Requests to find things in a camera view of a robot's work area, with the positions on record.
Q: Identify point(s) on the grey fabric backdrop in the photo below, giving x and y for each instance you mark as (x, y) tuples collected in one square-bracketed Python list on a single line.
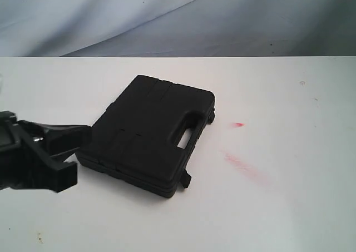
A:
[(177, 28)]

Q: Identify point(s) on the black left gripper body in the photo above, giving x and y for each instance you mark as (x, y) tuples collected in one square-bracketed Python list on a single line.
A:
[(24, 154)]

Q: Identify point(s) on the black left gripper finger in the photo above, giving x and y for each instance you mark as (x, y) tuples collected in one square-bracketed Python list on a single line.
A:
[(59, 174), (59, 141)]

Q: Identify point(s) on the black plastic carrying case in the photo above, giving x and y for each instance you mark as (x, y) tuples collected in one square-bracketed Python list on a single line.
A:
[(147, 135)]

